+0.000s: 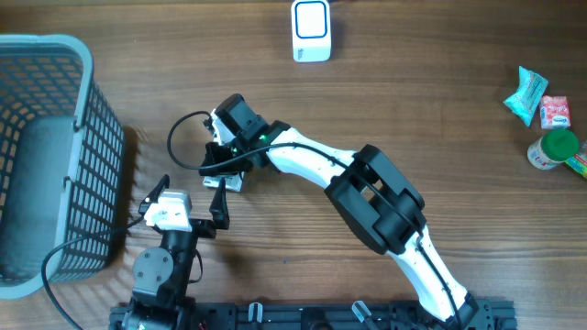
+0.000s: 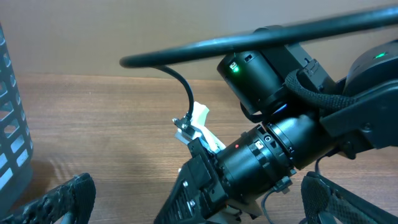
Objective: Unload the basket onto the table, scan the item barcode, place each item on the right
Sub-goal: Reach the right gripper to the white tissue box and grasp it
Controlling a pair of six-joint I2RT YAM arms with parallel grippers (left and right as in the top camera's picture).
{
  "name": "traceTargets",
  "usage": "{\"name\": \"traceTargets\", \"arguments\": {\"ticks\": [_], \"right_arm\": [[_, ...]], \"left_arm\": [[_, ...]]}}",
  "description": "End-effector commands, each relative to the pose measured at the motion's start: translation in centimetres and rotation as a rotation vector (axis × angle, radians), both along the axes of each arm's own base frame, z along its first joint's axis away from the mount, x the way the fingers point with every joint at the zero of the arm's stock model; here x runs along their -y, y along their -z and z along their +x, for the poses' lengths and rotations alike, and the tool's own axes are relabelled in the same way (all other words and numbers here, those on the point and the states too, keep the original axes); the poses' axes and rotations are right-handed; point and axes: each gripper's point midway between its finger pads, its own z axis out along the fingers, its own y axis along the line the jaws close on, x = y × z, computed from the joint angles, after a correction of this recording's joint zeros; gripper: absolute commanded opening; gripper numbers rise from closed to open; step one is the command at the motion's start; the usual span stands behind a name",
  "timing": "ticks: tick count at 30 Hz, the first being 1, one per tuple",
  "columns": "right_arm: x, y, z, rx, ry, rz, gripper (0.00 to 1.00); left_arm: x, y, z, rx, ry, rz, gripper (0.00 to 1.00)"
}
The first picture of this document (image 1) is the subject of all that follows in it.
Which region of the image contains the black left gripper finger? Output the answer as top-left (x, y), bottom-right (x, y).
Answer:
top-left (209, 179), bottom-right (229, 229)
top-left (138, 174), bottom-right (170, 215)

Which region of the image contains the teal wet wipes pack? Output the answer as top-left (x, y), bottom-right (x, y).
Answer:
top-left (504, 66), bottom-right (548, 127)

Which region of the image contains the green lid jar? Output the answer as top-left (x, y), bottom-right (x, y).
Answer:
top-left (527, 128), bottom-right (580, 171)

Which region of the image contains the green Haribo gummy bag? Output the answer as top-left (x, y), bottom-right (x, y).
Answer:
top-left (565, 141), bottom-right (587, 178)

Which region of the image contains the white blue carton box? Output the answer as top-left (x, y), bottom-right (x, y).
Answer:
top-left (203, 172), bottom-right (244, 193)

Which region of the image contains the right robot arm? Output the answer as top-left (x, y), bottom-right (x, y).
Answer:
top-left (200, 93), bottom-right (477, 329)

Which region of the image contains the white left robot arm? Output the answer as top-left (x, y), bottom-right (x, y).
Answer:
top-left (109, 174), bottom-right (229, 330)

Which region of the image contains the white barcode scanner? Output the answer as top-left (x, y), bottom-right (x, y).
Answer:
top-left (291, 0), bottom-right (332, 63)

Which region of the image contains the grey plastic mesh basket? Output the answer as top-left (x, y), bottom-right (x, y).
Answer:
top-left (1, 35), bottom-right (126, 300)

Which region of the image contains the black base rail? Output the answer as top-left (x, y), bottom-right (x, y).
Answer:
top-left (108, 300), bottom-right (518, 330)

